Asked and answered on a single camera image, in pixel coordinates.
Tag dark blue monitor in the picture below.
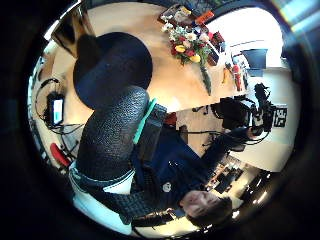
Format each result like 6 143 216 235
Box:
241 48 270 72

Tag red handled tool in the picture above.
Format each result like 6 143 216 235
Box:
49 142 72 168

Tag white marker cube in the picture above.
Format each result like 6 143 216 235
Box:
273 104 289 129

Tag orange packet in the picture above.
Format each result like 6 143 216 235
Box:
195 9 216 25

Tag colourful flower bouquet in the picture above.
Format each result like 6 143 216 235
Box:
161 21 215 97

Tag dark tray with items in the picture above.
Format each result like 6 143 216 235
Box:
158 3 198 28

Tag red bottle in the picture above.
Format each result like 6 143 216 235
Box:
232 64 243 92

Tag orange handled scissors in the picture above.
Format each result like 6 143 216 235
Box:
221 65 232 85

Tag black device with lit screen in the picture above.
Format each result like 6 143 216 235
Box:
45 92 66 128

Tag the person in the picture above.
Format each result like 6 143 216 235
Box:
131 113 236 234

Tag red flower bunch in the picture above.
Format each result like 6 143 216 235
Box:
211 31 227 46

